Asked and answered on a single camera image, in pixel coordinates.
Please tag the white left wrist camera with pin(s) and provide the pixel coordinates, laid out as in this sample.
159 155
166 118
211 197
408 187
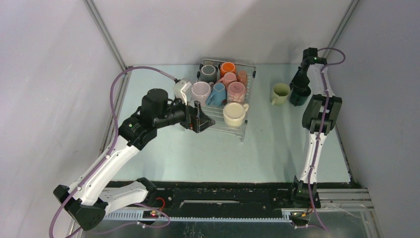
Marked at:
181 90

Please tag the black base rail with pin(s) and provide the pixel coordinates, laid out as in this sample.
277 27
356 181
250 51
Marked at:
253 200

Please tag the light green mug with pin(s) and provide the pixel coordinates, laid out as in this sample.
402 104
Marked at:
279 94

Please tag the lilac mug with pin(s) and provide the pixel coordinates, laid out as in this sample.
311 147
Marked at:
201 91

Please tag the salmon pink mug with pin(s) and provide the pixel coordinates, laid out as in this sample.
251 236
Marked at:
228 78

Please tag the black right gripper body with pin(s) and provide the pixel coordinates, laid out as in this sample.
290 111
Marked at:
300 81

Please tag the cream mug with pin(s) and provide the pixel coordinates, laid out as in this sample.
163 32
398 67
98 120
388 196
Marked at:
234 114

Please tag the grey cable duct strip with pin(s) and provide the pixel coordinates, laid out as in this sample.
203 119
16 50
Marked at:
138 215

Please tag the orange mug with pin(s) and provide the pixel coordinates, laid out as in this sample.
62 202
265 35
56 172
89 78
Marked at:
227 67

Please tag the dark teal mug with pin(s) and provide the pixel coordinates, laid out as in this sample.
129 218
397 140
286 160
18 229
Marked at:
299 96

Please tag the light blue dotted mug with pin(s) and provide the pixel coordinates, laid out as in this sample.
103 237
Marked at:
218 95

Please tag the small terracotta cup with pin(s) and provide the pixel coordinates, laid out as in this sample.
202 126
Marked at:
242 77

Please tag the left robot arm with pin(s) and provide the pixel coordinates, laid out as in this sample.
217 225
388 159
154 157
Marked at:
86 201

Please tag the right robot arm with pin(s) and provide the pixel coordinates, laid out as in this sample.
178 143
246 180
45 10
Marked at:
311 87

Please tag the white wire dish rack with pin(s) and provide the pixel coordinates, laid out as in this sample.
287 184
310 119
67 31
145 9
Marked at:
216 112

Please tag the grey mug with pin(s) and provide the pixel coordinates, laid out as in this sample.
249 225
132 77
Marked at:
208 73

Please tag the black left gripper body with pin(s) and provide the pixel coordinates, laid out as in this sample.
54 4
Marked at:
190 122

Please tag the pink ghost pattern mug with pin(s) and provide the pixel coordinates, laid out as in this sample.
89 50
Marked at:
236 92

